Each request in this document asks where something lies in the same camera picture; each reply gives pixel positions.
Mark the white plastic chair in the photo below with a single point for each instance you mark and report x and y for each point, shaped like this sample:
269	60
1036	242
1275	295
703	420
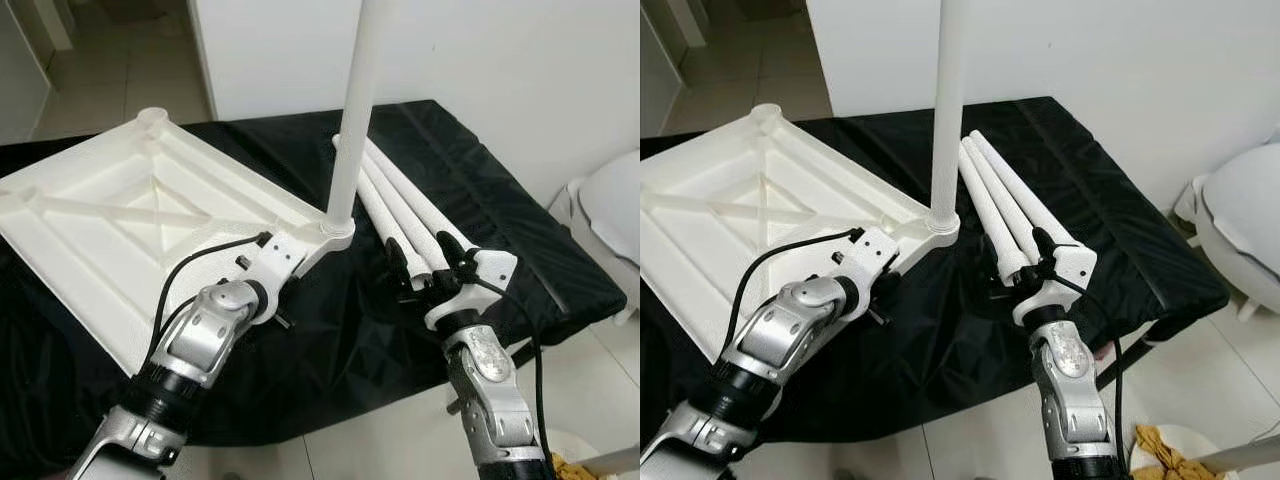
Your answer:
610	210
1240	200

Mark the grey metal pole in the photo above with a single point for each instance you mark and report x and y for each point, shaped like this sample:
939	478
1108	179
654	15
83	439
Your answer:
1240	455
615	458

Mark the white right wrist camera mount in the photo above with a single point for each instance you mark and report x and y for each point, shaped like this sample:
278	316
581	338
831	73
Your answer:
1070	265
490	270

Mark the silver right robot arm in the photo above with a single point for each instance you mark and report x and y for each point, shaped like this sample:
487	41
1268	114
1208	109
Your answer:
490	380
1065	380

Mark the white plastic table leg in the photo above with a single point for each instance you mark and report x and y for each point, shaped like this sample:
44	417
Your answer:
1020	200
395	200
985	200
355	120
947	110
1002	200
375	200
417	200

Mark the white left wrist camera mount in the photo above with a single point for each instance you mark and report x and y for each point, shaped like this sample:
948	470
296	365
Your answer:
275	262
870	255

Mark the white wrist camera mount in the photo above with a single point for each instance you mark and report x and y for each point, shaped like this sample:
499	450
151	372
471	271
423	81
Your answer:
870	255
1070	265
490	270
275	262

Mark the white plastic table top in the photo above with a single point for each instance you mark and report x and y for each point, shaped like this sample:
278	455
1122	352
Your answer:
100	230
720	230

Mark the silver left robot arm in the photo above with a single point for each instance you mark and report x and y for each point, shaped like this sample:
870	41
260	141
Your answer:
200	330
790	320

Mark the yellow cloth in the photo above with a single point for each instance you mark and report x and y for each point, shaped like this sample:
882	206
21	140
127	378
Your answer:
572	468
1165	455

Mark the white round bowl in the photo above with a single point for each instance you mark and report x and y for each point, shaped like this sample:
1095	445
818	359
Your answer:
1225	455
600	450

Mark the black table cloth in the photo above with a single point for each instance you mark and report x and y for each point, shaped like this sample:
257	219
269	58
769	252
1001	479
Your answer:
360	350
950	360

